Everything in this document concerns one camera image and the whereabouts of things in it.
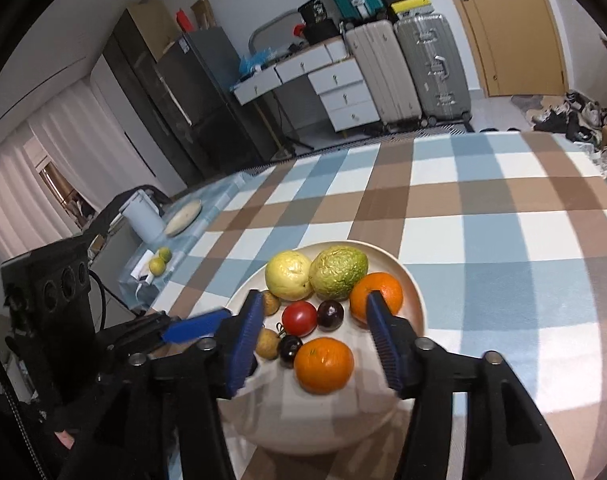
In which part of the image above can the large cardboard box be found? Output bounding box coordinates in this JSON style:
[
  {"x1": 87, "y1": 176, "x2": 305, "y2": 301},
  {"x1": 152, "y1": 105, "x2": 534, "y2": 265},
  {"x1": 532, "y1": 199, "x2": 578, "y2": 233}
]
[{"x1": 127, "y1": 0, "x2": 182, "y2": 63}]

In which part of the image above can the dark tall cabinet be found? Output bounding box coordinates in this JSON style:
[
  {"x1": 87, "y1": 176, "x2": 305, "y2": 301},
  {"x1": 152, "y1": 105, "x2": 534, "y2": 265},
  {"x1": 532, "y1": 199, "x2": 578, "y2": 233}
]
[{"x1": 102, "y1": 9, "x2": 204, "y2": 188}]

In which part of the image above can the orange mandarin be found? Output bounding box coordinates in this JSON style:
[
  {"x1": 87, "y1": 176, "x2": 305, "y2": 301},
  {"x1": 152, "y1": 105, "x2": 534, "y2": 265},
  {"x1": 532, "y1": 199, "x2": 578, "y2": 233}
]
[
  {"x1": 294, "y1": 337, "x2": 355, "y2": 395},
  {"x1": 349, "y1": 272, "x2": 403, "y2": 325}
]

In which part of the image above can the green bumpy citrus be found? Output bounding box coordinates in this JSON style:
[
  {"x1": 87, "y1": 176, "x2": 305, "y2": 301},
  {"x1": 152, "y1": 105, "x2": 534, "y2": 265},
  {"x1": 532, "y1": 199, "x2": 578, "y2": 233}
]
[{"x1": 309, "y1": 245, "x2": 369, "y2": 301}]

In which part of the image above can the white charger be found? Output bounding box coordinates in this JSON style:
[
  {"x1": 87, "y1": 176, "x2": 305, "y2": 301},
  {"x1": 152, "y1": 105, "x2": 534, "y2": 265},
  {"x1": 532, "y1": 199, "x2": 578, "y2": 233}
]
[{"x1": 132, "y1": 252, "x2": 159, "y2": 286}]

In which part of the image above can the plaid tablecloth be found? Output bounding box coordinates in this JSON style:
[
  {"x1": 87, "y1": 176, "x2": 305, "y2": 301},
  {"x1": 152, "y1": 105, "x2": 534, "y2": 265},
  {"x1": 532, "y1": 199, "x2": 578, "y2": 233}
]
[{"x1": 148, "y1": 130, "x2": 607, "y2": 480}]

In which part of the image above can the white curtain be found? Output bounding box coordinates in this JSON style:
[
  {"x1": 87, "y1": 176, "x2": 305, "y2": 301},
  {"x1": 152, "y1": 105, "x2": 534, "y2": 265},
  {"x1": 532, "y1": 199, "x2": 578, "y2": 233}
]
[{"x1": 0, "y1": 77, "x2": 134, "y2": 261}]

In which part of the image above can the small cream plate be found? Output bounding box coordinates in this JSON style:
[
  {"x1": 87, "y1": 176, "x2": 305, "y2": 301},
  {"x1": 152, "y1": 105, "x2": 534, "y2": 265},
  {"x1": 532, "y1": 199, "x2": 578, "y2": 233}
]
[{"x1": 164, "y1": 200, "x2": 203, "y2": 237}]

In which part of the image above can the white kettle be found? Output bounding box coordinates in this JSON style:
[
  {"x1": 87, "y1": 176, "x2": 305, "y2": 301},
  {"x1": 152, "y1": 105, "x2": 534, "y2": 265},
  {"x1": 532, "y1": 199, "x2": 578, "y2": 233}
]
[{"x1": 120, "y1": 191, "x2": 165, "y2": 242}]

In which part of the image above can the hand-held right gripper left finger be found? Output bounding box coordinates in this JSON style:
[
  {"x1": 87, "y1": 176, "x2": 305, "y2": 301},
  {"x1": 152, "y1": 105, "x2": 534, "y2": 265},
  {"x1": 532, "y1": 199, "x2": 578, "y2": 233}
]
[{"x1": 58, "y1": 289, "x2": 267, "y2": 480}]

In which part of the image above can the pile of shoes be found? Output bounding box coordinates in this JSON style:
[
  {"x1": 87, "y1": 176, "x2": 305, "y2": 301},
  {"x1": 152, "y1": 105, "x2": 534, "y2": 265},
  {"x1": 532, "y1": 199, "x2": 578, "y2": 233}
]
[{"x1": 531, "y1": 90, "x2": 607, "y2": 181}]

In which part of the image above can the grey refrigerator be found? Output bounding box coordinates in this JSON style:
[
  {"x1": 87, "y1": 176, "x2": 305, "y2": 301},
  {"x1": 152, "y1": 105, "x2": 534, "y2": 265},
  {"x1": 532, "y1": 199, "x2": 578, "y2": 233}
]
[{"x1": 156, "y1": 27, "x2": 278, "y2": 163}]

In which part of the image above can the yellow black box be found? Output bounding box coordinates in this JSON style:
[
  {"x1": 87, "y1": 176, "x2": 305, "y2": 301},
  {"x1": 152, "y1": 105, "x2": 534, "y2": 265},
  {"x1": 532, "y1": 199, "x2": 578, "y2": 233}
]
[{"x1": 389, "y1": 0, "x2": 434, "y2": 16}]

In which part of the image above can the yellow guava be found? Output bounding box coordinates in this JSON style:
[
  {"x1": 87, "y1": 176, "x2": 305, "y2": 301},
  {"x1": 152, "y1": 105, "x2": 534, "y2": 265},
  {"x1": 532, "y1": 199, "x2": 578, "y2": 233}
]
[{"x1": 264, "y1": 251, "x2": 314, "y2": 302}]

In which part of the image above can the dark purple plum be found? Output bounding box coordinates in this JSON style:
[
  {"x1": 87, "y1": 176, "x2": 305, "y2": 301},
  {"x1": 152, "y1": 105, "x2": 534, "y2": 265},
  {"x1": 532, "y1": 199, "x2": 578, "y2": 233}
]
[
  {"x1": 278, "y1": 334, "x2": 304, "y2": 368},
  {"x1": 317, "y1": 299, "x2": 345, "y2": 332}
]

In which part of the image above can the person's left forearm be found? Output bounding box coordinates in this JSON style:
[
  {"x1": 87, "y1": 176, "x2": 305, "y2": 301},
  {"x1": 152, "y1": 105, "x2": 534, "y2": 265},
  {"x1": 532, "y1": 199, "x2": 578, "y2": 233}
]
[{"x1": 0, "y1": 385, "x2": 59, "y2": 480}]

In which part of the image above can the red tomato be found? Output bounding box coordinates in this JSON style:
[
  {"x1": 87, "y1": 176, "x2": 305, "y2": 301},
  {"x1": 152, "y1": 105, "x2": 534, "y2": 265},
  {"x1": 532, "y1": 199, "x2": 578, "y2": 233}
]
[{"x1": 282, "y1": 301, "x2": 318, "y2": 337}]

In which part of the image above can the wooden window frame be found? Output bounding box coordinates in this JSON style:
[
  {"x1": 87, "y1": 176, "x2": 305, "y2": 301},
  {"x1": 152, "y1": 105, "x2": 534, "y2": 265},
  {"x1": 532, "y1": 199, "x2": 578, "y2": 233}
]
[{"x1": 24, "y1": 135, "x2": 99, "y2": 226}]

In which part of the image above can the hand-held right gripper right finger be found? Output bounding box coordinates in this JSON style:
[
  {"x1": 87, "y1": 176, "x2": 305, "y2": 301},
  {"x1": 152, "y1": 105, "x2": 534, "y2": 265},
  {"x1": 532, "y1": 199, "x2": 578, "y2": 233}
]
[{"x1": 366, "y1": 291, "x2": 574, "y2": 480}]

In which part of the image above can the silver suitcase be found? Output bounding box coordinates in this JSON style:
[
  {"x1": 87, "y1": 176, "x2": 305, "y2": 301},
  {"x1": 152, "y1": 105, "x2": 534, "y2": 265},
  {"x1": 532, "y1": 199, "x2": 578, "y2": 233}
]
[{"x1": 393, "y1": 11, "x2": 473, "y2": 126}]

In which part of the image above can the large cream plate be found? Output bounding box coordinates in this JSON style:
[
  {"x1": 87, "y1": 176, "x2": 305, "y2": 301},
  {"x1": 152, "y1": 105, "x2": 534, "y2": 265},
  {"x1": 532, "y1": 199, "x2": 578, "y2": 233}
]
[{"x1": 216, "y1": 241, "x2": 427, "y2": 457}]

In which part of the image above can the brown flat cardboard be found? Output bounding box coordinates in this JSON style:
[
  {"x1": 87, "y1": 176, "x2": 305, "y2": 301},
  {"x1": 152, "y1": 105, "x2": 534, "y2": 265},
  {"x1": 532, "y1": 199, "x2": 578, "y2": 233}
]
[{"x1": 191, "y1": 0, "x2": 219, "y2": 31}]

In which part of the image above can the black printed box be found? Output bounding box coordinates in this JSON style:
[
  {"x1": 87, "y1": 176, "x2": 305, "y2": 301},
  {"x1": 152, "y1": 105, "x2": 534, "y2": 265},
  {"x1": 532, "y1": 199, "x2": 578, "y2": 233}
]
[{"x1": 298, "y1": 0, "x2": 329, "y2": 26}]

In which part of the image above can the grey doormat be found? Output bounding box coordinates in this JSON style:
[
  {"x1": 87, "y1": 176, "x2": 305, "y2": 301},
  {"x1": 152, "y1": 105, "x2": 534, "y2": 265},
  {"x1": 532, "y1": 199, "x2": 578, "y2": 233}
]
[{"x1": 511, "y1": 94, "x2": 569, "y2": 111}]

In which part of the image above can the blue plastic bag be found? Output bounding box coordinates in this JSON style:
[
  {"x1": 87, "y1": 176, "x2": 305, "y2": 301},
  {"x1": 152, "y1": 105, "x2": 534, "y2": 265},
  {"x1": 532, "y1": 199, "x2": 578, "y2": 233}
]
[{"x1": 240, "y1": 49, "x2": 277, "y2": 77}]

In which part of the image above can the beige suitcase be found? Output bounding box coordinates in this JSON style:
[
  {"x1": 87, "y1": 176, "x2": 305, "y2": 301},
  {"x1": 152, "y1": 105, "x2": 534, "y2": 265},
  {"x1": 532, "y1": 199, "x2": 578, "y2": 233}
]
[{"x1": 344, "y1": 20, "x2": 424, "y2": 128}]

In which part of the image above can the grey arched metal frame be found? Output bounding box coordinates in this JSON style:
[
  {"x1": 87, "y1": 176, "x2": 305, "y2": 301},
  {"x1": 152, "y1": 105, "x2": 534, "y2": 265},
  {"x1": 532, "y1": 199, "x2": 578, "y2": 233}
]
[{"x1": 248, "y1": 12, "x2": 309, "y2": 56}]

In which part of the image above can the white drawer desk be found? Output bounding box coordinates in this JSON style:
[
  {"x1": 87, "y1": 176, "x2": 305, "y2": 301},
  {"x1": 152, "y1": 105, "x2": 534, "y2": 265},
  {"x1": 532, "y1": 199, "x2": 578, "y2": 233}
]
[{"x1": 232, "y1": 37, "x2": 381, "y2": 133}]

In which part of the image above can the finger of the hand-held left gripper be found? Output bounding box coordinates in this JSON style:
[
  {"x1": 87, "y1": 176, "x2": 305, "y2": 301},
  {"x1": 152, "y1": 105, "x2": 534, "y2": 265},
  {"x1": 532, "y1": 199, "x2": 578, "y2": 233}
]
[{"x1": 96, "y1": 307, "x2": 233, "y2": 357}]

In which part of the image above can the wooden door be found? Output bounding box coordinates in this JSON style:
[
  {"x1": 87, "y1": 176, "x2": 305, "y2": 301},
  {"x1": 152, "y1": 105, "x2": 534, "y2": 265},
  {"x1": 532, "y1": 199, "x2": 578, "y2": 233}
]
[{"x1": 433, "y1": 0, "x2": 569, "y2": 97}]

